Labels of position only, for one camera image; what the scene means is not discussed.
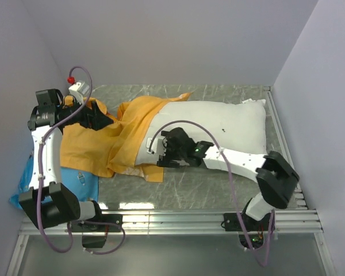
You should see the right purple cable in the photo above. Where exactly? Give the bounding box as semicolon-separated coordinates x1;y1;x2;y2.
149;120;277;267

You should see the blue cartoon pillow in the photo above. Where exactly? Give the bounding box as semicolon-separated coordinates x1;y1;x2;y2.
9;152;99;210

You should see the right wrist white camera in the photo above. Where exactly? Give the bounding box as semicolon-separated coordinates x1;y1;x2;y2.
146;137;166;156

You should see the aluminium mounting rail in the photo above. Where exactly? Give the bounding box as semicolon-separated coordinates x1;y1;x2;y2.
17;209;323;236

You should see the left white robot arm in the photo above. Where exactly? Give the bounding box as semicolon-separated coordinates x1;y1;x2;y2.
18;82;114;231

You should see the white pillow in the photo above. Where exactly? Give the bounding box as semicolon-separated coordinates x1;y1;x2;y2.
135;99;266;165

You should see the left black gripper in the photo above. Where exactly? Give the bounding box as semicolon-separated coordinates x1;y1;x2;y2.
57;94;113;131

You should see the orange pillowcase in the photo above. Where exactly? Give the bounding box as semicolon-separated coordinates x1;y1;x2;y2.
60;93;191;182

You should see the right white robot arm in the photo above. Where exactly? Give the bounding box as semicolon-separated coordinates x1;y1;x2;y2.
148;127;300;231

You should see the wrist white camera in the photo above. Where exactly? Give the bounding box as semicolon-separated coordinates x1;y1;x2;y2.
67;76;90;104
146;137;166;156

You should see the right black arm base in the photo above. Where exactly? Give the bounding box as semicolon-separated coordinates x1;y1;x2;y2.
221;213;275;250

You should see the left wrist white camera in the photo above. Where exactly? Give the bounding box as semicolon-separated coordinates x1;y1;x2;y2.
67;76;90;104

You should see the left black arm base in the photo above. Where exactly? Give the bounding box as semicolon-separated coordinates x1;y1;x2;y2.
70;214;126;255

